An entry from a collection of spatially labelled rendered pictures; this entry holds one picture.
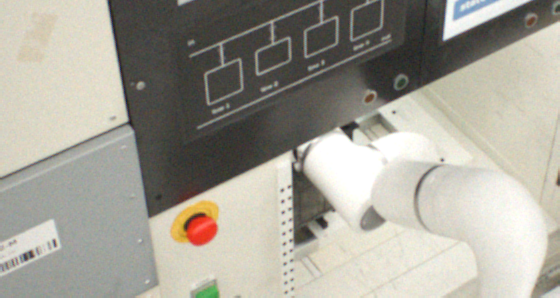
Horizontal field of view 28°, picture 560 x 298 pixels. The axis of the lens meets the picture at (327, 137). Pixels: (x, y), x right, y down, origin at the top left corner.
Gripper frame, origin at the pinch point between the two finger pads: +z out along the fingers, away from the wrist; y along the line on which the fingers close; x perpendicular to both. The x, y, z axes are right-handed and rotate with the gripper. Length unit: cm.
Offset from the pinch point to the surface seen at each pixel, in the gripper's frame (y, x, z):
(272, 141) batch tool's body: -16.0, 23.2, -30.1
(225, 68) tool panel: -22, 38, -30
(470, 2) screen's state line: 13.7, 31.3, -29.9
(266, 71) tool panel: -16.4, 35.0, -29.9
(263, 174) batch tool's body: -17.2, 17.4, -29.5
